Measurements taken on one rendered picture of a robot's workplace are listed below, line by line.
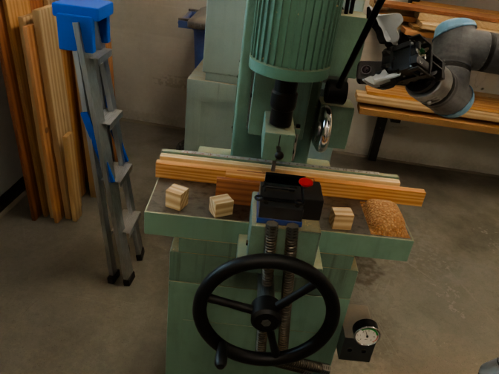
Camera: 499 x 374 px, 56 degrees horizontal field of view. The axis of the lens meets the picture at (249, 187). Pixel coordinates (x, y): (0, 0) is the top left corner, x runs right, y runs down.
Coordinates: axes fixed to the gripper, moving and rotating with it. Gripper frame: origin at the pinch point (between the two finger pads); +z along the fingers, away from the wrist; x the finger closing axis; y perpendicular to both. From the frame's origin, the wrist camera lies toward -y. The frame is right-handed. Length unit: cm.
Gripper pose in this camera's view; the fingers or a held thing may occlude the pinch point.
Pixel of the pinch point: (361, 42)
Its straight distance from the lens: 96.6
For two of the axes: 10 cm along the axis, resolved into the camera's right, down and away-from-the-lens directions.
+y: 6.8, -0.7, -7.3
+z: -7.3, -2.1, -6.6
